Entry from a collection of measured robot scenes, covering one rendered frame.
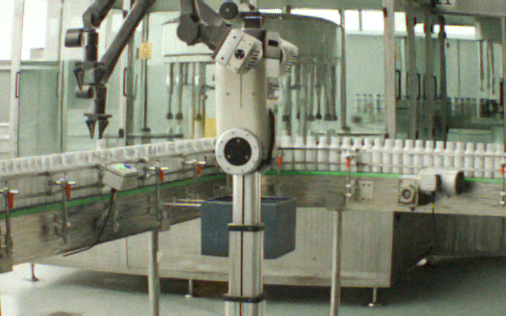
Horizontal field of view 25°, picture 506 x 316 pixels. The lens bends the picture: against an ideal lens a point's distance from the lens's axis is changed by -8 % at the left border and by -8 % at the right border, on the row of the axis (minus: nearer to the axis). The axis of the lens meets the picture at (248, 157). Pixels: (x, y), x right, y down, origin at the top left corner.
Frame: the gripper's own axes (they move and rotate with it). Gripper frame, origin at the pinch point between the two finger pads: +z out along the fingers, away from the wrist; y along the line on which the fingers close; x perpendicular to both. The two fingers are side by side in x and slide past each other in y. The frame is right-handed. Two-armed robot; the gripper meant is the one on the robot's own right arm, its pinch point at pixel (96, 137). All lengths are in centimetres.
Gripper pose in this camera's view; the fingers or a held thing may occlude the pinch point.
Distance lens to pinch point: 471.5
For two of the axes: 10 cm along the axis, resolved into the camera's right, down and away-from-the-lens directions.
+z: -0.7, 9.9, 0.8
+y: -9.5, -0.9, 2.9
